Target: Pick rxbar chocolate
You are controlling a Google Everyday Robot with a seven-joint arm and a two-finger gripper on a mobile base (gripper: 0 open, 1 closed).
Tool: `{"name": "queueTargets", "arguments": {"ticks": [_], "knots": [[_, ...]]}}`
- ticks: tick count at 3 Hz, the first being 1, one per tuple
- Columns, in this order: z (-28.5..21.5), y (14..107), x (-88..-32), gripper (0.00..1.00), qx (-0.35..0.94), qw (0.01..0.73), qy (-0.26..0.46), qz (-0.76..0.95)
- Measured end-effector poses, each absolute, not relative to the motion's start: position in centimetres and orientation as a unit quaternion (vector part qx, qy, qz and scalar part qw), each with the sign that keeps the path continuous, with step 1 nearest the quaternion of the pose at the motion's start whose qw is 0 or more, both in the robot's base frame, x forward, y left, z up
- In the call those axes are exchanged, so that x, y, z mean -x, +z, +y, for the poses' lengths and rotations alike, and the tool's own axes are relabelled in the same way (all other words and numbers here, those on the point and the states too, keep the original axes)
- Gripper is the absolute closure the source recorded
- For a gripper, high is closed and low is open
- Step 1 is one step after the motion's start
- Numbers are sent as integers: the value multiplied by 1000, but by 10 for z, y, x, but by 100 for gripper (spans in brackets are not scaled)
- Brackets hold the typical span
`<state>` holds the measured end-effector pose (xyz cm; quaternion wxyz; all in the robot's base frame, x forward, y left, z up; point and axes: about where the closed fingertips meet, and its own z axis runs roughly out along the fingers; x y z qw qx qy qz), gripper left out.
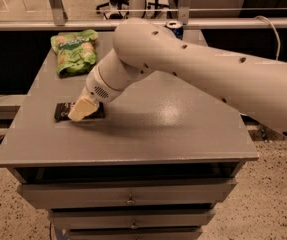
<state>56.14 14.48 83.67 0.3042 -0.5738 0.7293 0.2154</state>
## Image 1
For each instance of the top grey drawer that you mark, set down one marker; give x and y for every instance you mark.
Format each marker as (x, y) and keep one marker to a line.
(91, 195)

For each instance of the middle grey drawer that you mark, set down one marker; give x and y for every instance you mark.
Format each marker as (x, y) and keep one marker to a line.
(131, 219)

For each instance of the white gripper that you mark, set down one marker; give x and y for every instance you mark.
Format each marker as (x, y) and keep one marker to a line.
(97, 86)

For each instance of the green snack bag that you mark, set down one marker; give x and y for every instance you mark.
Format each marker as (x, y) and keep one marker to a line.
(76, 54)

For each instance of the blue soda can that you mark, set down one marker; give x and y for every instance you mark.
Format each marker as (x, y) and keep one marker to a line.
(176, 27)

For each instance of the black office chair base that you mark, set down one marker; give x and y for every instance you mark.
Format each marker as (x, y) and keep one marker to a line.
(113, 12)

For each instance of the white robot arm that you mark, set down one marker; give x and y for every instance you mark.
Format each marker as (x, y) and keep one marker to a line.
(252, 85)

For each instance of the metal railing frame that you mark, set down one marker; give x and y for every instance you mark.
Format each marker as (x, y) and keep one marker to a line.
(194, 14)

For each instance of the bottom grey drawer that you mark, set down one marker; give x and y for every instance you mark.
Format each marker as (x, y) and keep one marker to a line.
(137, 234)

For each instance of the grey drawer cabinet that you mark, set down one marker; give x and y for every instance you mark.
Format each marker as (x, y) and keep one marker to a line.
(160, 129)

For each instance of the black rxbar chocolate wrapper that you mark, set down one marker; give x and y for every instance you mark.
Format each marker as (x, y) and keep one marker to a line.
(62, 110)

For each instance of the grey drawer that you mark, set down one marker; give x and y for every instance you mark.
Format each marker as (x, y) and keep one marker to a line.
(131, 219)
(137, 234)
(91, 195)

